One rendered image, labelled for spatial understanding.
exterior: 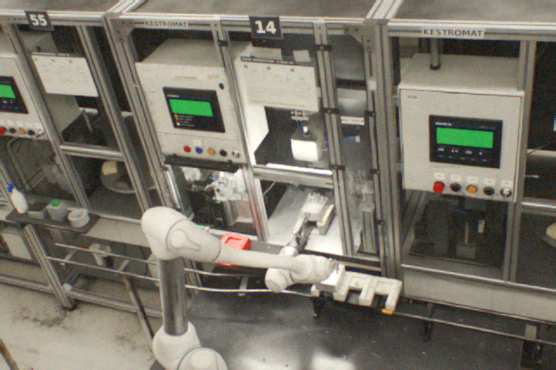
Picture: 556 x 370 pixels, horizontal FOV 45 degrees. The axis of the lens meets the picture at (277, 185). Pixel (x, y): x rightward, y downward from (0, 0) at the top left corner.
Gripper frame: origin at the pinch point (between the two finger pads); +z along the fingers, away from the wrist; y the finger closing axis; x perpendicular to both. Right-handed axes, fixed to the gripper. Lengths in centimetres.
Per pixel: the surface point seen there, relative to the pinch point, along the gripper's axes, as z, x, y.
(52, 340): -30, 170, -101
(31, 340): -35, 183, -101
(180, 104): -11, 44, 66
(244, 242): -14.7, 26.3, -4.3
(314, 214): 5.1, -1.9, 1.3
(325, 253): -6.5, -9.8, -10.4
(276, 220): 9.3, 20.9, -9.6
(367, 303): -27.4, -35.4, -14.7
